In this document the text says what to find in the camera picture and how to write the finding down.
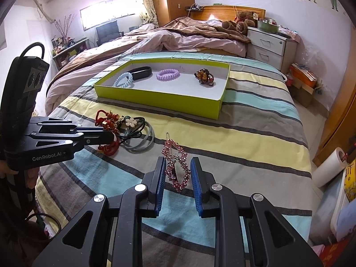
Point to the cluttered side desk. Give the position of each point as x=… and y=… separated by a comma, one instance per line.
x=64, y=56

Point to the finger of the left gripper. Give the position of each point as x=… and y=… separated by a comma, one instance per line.
x=95, y=139
x=86, y=130

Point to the green bowl on cabinet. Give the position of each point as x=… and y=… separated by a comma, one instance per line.
x=267, y=27

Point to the black wide bracelet band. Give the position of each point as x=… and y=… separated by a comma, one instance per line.
x=141, y=72

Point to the wooden headboard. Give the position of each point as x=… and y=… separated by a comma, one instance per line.
x=223, y=12

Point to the brown blanket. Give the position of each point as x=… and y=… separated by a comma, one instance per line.
x=181, y=34

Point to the red flower hair ornament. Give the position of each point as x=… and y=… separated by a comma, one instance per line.
x=110, y=122

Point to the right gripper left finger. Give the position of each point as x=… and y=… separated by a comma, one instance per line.
x=155, y=182

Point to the pink beaded hair clip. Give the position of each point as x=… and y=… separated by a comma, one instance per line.
x=174, y=153

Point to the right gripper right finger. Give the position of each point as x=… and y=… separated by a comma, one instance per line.
x=201, y=183

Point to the white paper roll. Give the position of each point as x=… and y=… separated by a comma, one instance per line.
x=331, y=167

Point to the yellow-green shallow cardboard box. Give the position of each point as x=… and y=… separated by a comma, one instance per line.
x=172, y=86

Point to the brown teddy bear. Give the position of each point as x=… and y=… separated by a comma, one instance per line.
x=243, y=20

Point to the person's left hand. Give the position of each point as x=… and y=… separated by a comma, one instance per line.
x=29, y=176

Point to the white flower hair clip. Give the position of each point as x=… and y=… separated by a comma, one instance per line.
x=131, y=122

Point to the pink floral duvet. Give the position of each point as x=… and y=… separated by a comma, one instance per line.
x=69, y=83

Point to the brown amber hair clip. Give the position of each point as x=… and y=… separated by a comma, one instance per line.
x=204, y=77

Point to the striped bed sheet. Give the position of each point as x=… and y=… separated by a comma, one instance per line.
x=256, y=145

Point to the black and grey hair bands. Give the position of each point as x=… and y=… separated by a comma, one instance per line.
x=138, y=139

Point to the dark grey chair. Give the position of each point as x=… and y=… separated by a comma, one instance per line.
x=108, y=32

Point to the white bedside drawer cabinet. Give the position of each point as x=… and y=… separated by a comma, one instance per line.
x=271, y=49

